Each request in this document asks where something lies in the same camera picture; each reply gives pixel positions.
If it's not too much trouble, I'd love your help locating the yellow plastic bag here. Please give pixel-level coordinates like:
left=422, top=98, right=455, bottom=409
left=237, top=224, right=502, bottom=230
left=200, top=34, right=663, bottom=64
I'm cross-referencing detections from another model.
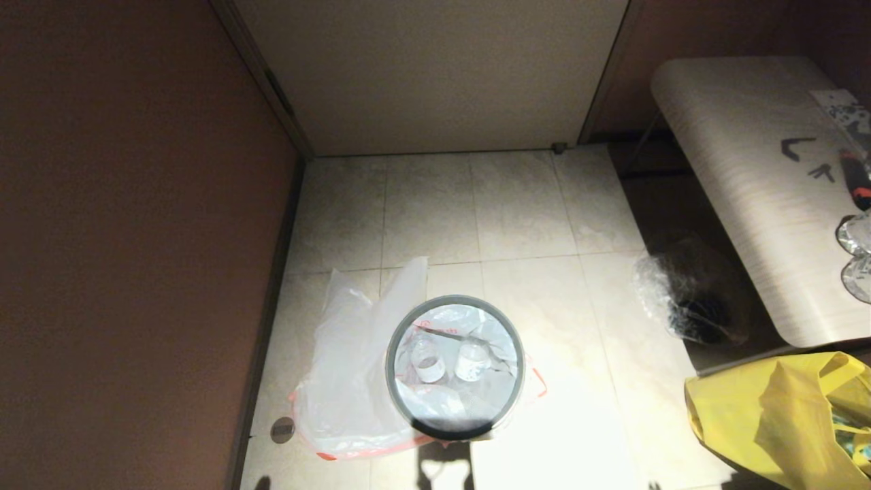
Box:
left=684, top=352, right=871, bottom=490

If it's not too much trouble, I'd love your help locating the white door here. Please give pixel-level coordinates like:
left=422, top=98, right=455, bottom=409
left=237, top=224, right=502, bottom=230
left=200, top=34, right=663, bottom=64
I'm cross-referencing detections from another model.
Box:
left=235, top=0, right=630, bottom=156

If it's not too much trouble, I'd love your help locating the new white red-edged trash bag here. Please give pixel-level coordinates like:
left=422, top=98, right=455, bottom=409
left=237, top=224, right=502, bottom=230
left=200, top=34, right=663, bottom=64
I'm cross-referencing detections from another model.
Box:
left=293, top=257, right=436, bottom=461

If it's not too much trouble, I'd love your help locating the clear glass cup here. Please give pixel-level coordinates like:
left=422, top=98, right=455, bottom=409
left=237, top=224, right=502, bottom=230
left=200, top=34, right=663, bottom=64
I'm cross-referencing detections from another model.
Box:
left=836, top=212, right=871, bottom=258
left=840, top=259, right=871, bottom=305

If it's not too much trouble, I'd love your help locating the used white red-drawstring trash bag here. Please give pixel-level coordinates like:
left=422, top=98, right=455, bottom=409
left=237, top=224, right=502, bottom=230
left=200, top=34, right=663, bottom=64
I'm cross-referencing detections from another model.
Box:
left=391, top=303, right=547, bottom=443

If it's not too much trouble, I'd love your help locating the black and red tool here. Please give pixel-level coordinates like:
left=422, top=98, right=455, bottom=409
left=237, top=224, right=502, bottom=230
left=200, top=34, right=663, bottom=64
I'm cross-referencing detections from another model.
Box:
left=839, top=148, right=871, bottom=212

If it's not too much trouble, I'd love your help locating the grey bin rim ring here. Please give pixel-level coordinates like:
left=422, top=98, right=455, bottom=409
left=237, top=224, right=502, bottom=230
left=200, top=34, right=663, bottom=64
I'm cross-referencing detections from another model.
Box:
left=385, top=294, right=526, bottom=438

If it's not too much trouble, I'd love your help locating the clear plastic bottle white label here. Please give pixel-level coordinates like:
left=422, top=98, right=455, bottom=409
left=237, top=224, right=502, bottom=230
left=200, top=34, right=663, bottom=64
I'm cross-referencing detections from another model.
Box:
left=412, top=337, right=448, bottom=383
left=455, top=339, right=492, bottom=382

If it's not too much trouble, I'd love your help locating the light wood table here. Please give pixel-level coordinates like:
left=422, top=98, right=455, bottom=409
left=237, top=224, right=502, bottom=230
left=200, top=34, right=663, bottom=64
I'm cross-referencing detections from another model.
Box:
left=650, top=56, right=871, bottom=348

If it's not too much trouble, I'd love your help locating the white patterned paper sheet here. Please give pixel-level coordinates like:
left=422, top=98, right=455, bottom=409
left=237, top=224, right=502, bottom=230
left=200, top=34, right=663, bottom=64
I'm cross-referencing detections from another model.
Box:
left=810, top=88, right=871, bottom=154

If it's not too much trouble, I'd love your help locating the black round trash bin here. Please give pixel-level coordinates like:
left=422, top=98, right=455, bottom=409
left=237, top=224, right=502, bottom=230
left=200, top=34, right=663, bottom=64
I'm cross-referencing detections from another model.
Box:
left=412, top=416, right=494, bottom=442

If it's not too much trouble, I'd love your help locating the green patterned packet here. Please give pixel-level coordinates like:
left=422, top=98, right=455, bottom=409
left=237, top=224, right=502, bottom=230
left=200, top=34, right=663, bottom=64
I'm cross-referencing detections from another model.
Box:
left=832, top=402, right=871, bottom=477

